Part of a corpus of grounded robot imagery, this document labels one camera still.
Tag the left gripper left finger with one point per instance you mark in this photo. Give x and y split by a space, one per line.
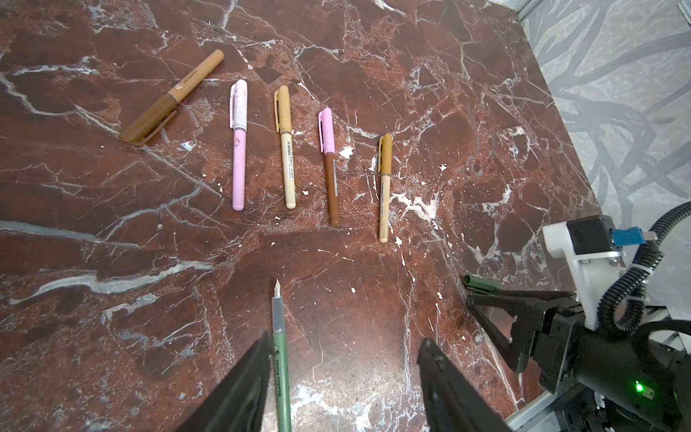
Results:
238 401

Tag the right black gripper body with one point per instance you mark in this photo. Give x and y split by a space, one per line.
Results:
643 377

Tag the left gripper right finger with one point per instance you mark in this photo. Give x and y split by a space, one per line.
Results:
451 402

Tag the green pen cap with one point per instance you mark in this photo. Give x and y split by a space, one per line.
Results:
482 286

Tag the dark green pen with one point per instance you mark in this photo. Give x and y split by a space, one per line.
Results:
281 364

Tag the orange brown pen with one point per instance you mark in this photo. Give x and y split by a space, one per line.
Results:
384 209

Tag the ochre pen cap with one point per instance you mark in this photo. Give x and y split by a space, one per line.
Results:
385 155

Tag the pink pen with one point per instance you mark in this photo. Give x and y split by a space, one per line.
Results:
239 169

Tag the light green pen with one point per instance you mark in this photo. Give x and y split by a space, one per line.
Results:
332 188

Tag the tan pen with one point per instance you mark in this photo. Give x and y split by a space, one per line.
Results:
289 179

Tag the tan pen cap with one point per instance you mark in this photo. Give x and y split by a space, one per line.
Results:
282 105

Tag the magenta pink pen cap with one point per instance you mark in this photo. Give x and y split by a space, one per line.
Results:
327 138

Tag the dark brown pen cap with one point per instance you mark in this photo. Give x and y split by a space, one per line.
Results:
149 123

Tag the light pink pen cap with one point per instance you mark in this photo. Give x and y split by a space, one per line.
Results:
239 105

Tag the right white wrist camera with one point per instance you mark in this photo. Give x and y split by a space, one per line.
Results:
593 250

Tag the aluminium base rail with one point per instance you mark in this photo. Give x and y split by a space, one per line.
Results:
581 409

